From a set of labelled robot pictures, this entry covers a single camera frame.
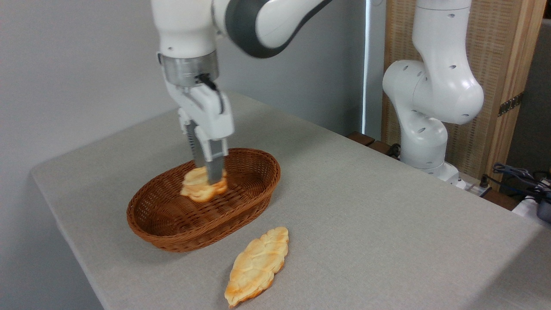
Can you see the silver metal wrist flange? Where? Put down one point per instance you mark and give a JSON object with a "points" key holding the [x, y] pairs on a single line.
{"points": [[185, 69]]}

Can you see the white power strip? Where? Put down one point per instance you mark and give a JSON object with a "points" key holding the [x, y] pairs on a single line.
{"points": [[473, 188]]}

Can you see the white vertical wall strip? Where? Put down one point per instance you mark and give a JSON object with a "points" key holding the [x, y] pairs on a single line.
{"points": [[366, 64]]}

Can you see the brown wicker oval basket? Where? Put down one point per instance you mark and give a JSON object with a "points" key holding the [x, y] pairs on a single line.
{"points": [[241, 193]]}

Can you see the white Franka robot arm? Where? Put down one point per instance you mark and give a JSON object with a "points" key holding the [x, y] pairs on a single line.
{"points": [[439, 86]]}

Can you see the wooden woven folding screen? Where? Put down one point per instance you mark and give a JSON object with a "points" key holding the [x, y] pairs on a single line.
{"points": [[495, 56]]}

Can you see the grey fabric tablecloth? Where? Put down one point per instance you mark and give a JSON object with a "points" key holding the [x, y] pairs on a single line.
{"points": [[366, 215]]}

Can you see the long braided bread loaf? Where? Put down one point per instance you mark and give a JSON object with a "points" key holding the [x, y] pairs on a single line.
{"points": [[258, 262]]}

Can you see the metal screen hinge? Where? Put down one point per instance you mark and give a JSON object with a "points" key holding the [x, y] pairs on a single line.
{"points": [[510, 104]]}

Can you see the small round bread roll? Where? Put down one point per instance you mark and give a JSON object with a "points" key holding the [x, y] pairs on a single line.
{"points": [[198, 191]]}

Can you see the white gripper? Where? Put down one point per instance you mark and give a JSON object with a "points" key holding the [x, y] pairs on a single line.
{"points": [[211, 116]]}

